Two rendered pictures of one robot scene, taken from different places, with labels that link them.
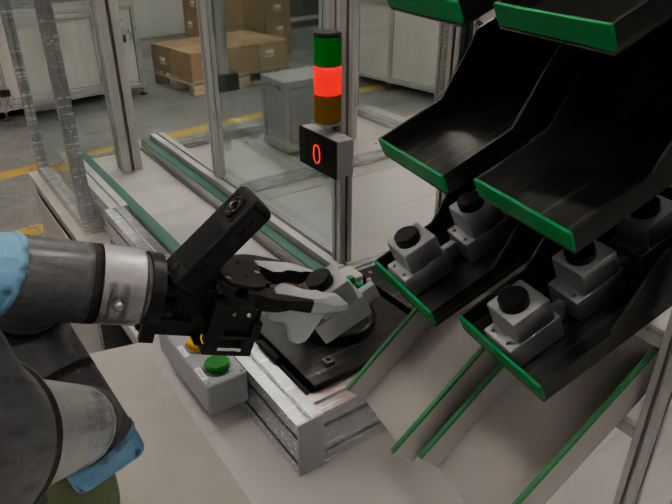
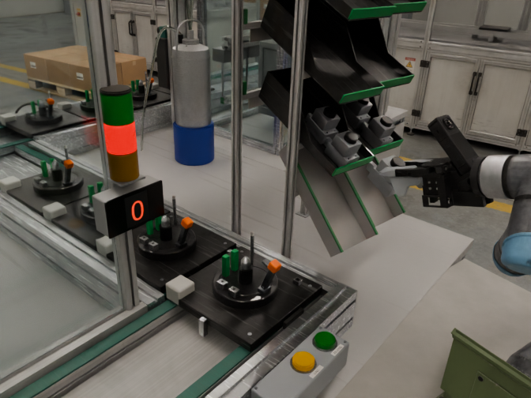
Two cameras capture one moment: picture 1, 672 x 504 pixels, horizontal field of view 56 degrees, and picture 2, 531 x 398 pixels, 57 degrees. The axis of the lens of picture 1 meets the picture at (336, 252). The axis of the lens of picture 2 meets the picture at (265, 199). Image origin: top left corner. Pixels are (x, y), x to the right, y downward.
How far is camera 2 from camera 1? 1.39 m
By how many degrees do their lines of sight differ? 90
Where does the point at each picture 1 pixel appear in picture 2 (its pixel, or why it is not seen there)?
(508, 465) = (369, 200)
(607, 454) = (274, 225)
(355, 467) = not seen: hidden behind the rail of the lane
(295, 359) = (299, 298)
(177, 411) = not seen: outside the picture
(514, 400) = not seen: hidden behind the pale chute
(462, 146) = (346, 80)
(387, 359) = (324, 228)
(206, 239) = (463, 141)
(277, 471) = (354, 336)
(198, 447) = (359, 384)
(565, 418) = (357, 171)
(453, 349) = (323, 196)
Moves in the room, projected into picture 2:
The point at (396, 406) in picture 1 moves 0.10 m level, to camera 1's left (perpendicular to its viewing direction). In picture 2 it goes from (341, 238) to (359, 260)
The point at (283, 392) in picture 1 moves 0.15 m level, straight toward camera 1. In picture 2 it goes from (328, 306) to (387, 290)
